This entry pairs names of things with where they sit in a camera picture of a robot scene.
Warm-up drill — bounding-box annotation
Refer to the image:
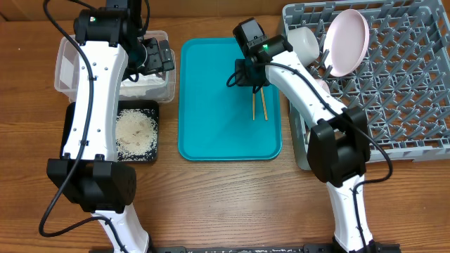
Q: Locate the grey bowl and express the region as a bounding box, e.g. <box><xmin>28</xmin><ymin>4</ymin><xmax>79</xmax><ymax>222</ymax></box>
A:
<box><xmin>287</xmin><ymin>27</ymin><xmax>319</xmax><ymax>67</ymax></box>

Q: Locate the small white rice plate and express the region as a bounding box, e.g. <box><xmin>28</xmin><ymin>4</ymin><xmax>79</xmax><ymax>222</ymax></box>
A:
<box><xmin>316</xmin><ymin>79</ymin><xmax>330</xmax><ymax>94</ymax></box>

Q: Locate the large white plate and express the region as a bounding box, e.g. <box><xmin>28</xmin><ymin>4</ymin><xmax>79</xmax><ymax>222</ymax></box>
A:
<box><xmin>323</xmin><ymin>9</ymin><xmax>370</xmax><ymax>77</ymax></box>

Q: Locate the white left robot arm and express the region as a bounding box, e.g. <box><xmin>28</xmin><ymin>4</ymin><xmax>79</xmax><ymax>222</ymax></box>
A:
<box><xmin>46</xmin><ymin>1</ymin><xmax>174</xmax><ymax>252</ymax></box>

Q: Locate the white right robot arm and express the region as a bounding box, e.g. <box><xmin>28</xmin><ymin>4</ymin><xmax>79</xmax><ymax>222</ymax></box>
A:
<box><xmin>233</xmin><ymin>18</ymin><xmax>373</xmax><ymax>252</ymax></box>

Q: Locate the clear plastic waste bin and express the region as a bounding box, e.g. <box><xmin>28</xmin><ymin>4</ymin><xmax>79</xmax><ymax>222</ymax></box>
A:
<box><xmin>54</xmin><ymin>38</ymin><xmax>176</xmax><ymax>103</ymax></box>

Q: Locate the black food waste tray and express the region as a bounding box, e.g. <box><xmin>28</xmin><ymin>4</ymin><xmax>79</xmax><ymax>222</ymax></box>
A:
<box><xmin>59</xmin><ymin>100</ymin><xmax>160</xmax><ymax>164</ymax></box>

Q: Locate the grey dishwasher rack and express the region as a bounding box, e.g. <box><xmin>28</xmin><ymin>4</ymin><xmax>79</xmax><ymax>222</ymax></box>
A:
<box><xmin>282</xmin><ymin>0</ymin><xmax>449</xmax><ymax>162</ymax></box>

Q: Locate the white crumpled tissue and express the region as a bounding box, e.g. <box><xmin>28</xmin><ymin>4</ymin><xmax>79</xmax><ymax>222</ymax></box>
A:
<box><xmin>120</xmin><ymin>74</ymin><xmax>167</xmax><ymax>97</ymax></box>

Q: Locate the teal serving tray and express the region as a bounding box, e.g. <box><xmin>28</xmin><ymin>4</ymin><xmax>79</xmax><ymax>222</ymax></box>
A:
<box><xmin>178</xmin><ymin>37</ymin><xmax>282</xmax><ymax>161</ymax></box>

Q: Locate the spilled rice pile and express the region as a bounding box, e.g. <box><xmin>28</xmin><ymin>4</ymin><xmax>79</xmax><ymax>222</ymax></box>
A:
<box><xmin>115</xmin><ymin>108</ymin><xmax>158</xmax><ymax>162</ymax></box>

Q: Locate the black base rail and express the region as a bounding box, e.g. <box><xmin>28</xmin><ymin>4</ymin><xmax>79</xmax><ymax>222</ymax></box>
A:
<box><xmin>89</xmin><ymin>242</ymin><xmax>401</xmax><ymax>253</ymax></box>

